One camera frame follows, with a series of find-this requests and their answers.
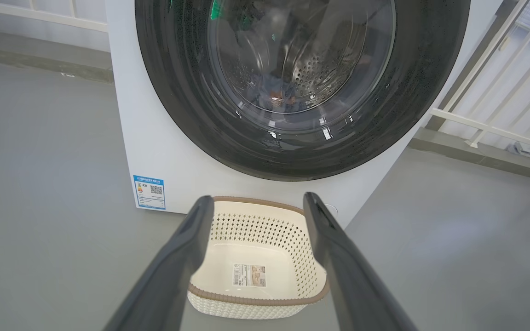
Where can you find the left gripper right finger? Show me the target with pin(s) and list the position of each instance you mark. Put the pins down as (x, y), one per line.
(352, 280)

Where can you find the blue cartoon print garment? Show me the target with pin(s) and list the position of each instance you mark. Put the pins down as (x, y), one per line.
(283, 94)

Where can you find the white basket with brown rim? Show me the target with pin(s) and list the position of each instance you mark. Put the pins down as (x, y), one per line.
(292, 239)

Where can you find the printed basket label sticker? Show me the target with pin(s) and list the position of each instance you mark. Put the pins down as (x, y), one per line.
(249, 275)

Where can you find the dark round glass washer door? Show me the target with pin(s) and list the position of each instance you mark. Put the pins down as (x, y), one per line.
(177, 92)

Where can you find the steel washer drum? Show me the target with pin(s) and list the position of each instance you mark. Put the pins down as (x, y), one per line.
(311, 69)

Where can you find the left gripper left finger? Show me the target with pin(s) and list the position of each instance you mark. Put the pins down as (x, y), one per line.
(168, 276)

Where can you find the white metal railing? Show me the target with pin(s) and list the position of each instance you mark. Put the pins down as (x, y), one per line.
(499, 131)
(39, 14)

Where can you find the round drain filter cover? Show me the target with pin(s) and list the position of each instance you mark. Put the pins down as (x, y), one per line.
(332, 210)

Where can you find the white front-load washing machine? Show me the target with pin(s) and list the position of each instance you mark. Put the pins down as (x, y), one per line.
(154, 138)

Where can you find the blue energy label sticker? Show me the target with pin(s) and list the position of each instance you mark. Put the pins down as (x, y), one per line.
(149, 193)

